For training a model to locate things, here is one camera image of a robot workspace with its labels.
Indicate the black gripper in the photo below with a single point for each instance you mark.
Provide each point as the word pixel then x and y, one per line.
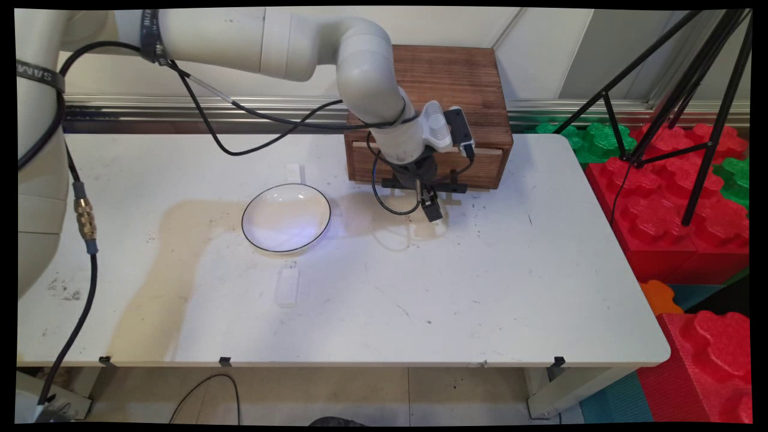
pixel 417 171

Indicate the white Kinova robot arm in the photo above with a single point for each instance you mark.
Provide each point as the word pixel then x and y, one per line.
pixel 240 42

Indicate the beige tape strip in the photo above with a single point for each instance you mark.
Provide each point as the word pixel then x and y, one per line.
pixel 453 201

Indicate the brown wooden drawer cabinet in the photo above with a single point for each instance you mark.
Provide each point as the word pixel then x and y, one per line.
pixel 468 78

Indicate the small white block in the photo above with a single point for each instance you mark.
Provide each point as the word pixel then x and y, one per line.
pixel 294 174

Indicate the white plate with black rim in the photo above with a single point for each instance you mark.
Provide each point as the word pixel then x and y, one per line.
pixel 286 219

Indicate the white rectangular rest block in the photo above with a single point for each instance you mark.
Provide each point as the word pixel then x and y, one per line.
pixel 288 288

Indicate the green foam block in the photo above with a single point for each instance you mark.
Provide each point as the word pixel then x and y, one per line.
pixel 594 138
pixel 735 180

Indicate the white table leg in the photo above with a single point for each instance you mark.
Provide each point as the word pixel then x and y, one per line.
pixel 558 396

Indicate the large red foam block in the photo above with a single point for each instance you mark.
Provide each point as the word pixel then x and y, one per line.
pixel 660 204

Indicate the dark round object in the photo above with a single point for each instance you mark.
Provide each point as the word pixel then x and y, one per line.
pixel 336 422

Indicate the orange foam block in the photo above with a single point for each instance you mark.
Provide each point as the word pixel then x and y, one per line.
pixel 659 298

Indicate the teal foam mat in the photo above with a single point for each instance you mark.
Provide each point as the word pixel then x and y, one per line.
pixel 618 399

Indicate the black tripod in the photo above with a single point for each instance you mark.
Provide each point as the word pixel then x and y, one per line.
pixel 719 120

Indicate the white ribbed camera mount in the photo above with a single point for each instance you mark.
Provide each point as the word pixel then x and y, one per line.
pixel 435 126

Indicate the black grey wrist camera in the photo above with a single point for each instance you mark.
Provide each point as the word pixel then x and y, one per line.
pixel 461 129

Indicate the aluminium wall rail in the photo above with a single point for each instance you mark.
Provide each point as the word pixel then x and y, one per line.
pixel 540 110

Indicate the grey metal bracket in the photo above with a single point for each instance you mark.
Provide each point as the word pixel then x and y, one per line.
pixel 66 408

